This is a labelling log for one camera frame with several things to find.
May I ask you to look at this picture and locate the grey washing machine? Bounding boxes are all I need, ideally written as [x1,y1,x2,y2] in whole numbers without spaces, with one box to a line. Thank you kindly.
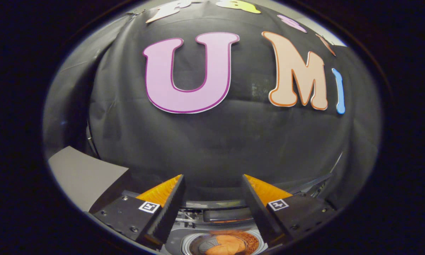
[122,189,269,255]

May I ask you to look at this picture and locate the metal backdrop stand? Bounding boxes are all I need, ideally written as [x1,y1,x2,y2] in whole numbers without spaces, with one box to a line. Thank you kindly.
[86,120,100,159]

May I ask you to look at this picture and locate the dark cabinet with cream door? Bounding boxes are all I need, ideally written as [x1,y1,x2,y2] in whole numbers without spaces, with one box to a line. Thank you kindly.
[48,146,131,214]

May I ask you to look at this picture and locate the black backdrop cloth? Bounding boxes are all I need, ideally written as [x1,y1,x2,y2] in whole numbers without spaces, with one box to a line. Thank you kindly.
[42,0,382,213]

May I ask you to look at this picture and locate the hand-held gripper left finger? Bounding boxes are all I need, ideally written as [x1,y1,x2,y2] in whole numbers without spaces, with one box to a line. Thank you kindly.
[91,174,186,250]

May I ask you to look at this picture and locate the orange sports shirt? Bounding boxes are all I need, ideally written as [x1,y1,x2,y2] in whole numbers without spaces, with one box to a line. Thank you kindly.
[202,234,249,255]

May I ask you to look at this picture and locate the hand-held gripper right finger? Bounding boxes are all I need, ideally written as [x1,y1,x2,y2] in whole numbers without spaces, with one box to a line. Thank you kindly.
[241,174,337,245]

